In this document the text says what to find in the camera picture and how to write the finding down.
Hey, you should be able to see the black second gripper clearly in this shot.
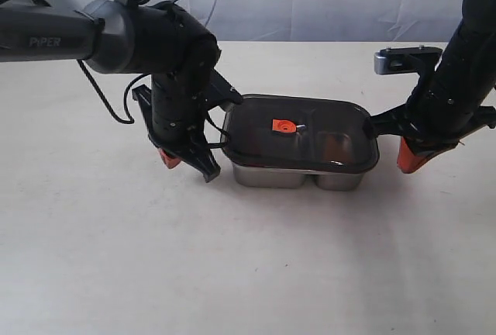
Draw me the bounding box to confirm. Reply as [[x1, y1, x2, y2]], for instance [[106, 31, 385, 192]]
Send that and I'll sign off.
[[132, 68, 243, 182]]

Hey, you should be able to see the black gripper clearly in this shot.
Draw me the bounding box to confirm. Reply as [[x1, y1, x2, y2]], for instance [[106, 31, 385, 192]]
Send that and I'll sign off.
[[367, 32, 495, 174]]

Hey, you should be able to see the dark transparent box lid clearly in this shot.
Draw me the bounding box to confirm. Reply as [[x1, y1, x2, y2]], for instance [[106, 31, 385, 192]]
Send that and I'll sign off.
[[222, 94, 380, 174]]

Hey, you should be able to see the black second robot arm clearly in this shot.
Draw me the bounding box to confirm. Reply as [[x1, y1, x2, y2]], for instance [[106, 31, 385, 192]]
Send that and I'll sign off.
[[1, 0, 243, 181]]

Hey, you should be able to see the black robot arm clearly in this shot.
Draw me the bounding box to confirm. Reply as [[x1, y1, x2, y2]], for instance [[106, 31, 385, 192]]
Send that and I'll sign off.
[[366, 0, 495, 174]]

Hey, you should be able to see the stainless steel lunch box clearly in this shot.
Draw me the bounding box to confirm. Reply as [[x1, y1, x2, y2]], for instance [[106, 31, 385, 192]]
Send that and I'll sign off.
[[232, 163, 365, 192]]

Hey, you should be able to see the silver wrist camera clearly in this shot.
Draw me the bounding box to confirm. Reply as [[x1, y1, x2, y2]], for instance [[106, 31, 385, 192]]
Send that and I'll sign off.
[[374, 46, 443, 75]]

